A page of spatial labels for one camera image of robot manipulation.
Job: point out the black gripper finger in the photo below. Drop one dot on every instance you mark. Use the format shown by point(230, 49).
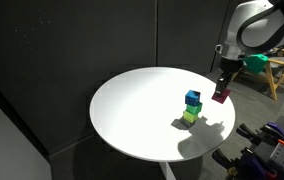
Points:
point(220, 87)
point(227, 81)

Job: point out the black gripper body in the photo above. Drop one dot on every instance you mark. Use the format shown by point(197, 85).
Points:
point(231, 66)

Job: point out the pink block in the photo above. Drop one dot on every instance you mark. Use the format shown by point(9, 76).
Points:
point(222, 97)

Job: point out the blue block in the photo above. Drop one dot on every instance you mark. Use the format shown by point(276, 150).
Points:
point(192, 98)

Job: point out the green block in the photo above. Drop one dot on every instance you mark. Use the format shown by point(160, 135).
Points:
point(195, 109)

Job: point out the yellow-green block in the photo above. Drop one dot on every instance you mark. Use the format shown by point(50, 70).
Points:
point(190, 116)

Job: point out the purple orange spring clamp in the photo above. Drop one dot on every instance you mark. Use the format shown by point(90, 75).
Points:
point(248, 165)
point(275, 133)

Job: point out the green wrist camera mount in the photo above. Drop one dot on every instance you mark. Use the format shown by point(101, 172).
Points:
point(256, 63)

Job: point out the white table pedestal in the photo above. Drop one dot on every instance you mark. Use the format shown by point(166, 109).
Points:
point(168, 171)

